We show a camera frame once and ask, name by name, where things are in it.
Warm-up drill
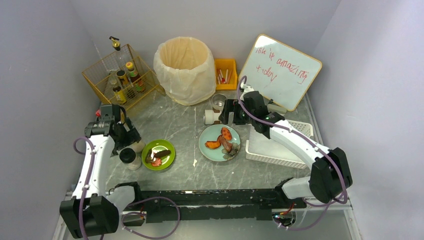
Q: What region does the dark sea cucumber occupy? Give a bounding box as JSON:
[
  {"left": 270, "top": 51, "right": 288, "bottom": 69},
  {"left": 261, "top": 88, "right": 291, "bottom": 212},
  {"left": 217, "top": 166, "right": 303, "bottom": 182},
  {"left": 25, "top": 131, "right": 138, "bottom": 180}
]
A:
[{"left": 154, "top": 149, "right": 172, "bottom": 159}]

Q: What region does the brown meat rib piece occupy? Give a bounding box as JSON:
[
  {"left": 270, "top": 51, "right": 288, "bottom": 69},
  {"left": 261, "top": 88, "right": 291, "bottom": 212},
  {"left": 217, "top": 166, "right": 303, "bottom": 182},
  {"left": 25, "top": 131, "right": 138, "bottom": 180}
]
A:
[{"left": 217, "top": 134, "right": 233, "bottom": 153}]

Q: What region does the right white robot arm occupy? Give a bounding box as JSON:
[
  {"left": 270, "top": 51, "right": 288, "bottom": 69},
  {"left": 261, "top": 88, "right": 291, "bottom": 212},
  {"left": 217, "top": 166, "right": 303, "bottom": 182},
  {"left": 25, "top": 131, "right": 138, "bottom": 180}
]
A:
[{"left": 218, "top": 90, "right": 353, "bottom": 205}]

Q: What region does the cream lid shaker jar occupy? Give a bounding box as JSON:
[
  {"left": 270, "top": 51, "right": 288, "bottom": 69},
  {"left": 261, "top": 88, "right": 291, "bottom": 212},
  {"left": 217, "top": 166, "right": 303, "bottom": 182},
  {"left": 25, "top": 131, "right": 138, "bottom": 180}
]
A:
[{"left": 129, "top": 139, "right": 146, "bottom": 154}]

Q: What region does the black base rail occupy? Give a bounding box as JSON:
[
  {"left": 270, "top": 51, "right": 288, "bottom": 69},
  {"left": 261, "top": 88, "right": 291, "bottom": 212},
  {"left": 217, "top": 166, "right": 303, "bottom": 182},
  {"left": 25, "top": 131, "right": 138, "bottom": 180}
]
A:
[{"left": 123, "top": 181, "right": 307, "bottom": 224}]

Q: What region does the white mug lying down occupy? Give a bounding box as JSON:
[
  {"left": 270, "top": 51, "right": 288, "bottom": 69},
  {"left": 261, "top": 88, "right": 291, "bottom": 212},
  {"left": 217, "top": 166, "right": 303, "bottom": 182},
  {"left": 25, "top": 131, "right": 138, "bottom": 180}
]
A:
[{"left": 203, "top": 109, "right": 221, "bottom": 125}]

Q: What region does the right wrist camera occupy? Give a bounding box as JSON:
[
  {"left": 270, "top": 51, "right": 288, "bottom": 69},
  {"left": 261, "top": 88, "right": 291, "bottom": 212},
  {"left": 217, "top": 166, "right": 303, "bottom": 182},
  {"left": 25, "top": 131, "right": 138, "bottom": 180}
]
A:
[{"left": 239, "top": 82, "right": 255, "bottom": 95}]

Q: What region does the orange chicken wing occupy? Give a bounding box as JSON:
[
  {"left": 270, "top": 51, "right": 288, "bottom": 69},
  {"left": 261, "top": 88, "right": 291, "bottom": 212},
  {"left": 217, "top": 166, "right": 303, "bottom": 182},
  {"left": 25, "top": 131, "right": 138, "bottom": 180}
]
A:
[{"left": 204, "top": 140, "right": 222, "bottom": 150}]

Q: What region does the green plate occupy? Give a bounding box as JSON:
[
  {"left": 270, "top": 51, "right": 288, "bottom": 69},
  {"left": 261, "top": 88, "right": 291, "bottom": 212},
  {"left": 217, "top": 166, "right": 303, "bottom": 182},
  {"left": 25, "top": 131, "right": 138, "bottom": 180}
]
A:
[{"left": 141, "top": 139, "right": 176, "bottom": 171}]

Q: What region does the small yellow label bottle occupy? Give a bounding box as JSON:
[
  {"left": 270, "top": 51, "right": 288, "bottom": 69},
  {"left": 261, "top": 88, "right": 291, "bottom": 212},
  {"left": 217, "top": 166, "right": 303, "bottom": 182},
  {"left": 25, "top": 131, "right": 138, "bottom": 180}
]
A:
[{"left": 112, "top": 85, "right": 127, "bottom": 105}]

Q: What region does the light blue flower plate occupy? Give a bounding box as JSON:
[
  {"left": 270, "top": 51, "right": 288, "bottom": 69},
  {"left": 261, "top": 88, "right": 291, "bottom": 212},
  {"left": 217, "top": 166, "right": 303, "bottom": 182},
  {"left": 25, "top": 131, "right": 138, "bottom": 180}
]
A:
[{"left": 198, "top": 124, "right": 241, "bottom": 162}]

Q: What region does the yellow wire basket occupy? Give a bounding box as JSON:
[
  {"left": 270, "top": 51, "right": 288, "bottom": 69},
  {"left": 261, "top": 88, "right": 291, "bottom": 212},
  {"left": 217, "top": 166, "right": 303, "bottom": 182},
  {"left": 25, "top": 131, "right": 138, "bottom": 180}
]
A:
[{"left": 82, "top": 44, "right": 165, "bottom": 110}]

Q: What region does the whiteboard with red writing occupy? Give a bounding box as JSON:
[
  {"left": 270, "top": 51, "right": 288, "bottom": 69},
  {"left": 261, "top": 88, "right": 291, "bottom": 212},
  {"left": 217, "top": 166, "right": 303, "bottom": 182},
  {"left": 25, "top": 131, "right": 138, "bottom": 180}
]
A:
[{"left": 238, "top": 34, "right": 323, "bottom": 112}]

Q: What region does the upright steel lined mug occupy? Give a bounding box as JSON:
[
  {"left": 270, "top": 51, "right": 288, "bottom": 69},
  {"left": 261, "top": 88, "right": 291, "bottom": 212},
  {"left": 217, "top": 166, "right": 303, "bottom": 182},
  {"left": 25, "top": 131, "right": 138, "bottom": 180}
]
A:
[{"left": 211, "top": 93, "right": 227, "bottom": 111}]

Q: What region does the white plastic basket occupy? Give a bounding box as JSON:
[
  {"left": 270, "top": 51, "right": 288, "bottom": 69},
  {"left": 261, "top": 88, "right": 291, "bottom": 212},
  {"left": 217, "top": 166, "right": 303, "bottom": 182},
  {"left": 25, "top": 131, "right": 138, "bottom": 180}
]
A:
[{"left": 245, "top": 125, "right": 310, "bottom": 169}]

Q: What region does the tall yellow label spice jar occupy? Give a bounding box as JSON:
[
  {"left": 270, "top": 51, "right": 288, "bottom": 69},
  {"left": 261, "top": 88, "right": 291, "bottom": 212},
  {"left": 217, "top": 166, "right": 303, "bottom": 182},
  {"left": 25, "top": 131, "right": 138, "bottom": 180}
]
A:
[{"left": 116, "top": 70, "right": 136, "bottom": 99}]

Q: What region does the clear oil dispenser bottle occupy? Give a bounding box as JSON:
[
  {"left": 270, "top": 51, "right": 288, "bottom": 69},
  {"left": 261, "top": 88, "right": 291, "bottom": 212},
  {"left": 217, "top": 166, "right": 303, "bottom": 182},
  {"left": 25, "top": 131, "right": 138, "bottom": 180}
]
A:
[{"left": 109, "top": 36, "right": 128, "bottom": 72}]

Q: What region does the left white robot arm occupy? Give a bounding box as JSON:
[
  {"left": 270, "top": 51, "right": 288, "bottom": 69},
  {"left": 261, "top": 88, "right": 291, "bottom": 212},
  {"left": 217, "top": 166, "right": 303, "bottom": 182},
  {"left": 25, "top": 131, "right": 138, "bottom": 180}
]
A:
[{"left": 59, "top": 104, "right": 142, "bottom": 240}]

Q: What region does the orange fried piece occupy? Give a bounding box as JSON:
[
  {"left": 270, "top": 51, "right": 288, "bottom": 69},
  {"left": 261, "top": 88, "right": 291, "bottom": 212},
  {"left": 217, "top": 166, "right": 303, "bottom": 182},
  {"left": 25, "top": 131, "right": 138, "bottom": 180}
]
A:
[{"left": 220, "top": 127, "right": 233, "bottom": 141}]

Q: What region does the black lid shaker jar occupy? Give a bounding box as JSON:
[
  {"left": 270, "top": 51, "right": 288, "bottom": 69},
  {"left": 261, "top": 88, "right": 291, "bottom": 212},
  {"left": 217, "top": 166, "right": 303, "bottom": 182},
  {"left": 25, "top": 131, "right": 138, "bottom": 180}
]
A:
[{"left": 119, "top": 148, "right": 142, "bottom": 171}]

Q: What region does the yellow plastic bin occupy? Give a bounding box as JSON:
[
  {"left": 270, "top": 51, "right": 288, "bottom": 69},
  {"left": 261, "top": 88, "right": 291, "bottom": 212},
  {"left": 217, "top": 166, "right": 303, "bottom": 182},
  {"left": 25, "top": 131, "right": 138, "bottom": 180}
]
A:
[{"left": 214, "top": 58, "right": 238, "bottom": 91}]

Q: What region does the trash bin with bag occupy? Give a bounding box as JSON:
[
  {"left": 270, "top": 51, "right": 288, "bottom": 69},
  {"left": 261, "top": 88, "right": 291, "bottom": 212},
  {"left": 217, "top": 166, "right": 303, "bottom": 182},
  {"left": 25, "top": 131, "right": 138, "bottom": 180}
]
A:
[{"left": 153, "top": 36, "right": 217, "bottom": 106}]

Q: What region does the red cap sauce bottle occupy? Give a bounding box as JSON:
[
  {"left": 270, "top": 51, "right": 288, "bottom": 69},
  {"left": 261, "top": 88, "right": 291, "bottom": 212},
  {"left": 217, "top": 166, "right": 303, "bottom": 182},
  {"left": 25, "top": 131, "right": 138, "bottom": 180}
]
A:
[{"left": 125, "top": 61, "right": 146, "bottom": 93}]

